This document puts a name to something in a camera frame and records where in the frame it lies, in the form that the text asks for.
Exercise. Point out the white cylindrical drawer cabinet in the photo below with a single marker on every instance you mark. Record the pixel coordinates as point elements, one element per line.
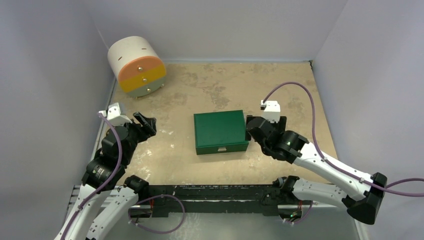
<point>138,69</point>

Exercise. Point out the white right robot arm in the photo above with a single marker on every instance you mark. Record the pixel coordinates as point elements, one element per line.
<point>357,192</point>

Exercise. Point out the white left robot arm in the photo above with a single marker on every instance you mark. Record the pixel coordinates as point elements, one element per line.
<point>86,220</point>

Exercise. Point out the green jewelry box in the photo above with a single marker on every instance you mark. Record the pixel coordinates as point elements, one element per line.
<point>220,132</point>

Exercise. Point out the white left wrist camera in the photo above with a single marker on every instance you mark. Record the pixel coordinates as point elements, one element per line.
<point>115,114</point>

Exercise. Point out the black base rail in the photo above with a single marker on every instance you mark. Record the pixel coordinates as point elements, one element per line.
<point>265,199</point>

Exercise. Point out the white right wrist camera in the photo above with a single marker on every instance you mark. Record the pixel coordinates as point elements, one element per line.
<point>270,111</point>

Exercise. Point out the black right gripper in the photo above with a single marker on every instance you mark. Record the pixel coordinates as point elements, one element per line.
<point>255,125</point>

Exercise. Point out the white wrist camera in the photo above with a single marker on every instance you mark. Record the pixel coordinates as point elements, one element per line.
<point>270,111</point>
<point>115,114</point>

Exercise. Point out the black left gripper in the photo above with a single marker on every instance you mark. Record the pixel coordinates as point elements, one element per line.
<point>148,124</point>

